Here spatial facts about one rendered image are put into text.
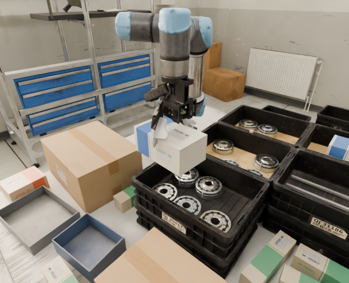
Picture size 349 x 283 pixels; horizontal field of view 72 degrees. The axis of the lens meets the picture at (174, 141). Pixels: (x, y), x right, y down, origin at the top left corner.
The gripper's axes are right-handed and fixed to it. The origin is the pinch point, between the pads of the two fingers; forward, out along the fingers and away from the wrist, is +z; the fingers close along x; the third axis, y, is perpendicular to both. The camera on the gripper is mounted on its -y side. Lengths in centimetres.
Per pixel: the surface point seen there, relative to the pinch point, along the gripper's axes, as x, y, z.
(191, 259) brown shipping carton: -12.9, 21.8, 24.6
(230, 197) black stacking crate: 18.0, 14.7, 27.8
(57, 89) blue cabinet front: 36, -192, 41
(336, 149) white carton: 68, 35, 19
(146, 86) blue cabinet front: 146, -193, 64
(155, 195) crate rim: -7.9, 1.5, 17.7
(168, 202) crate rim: -7.4, 6.8, 17.8
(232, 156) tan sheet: 42, 0, 28
